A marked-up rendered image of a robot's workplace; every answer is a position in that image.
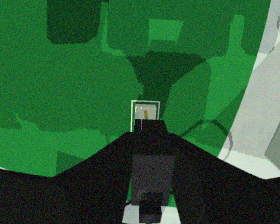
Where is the green circuit board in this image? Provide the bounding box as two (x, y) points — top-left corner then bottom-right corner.
(0, 0), (271, 177)

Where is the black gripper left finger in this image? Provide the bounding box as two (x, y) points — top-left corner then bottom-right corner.
(0, 132), (134, 224)

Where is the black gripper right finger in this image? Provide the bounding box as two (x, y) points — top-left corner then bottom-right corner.
(169, 133), (280, 224)

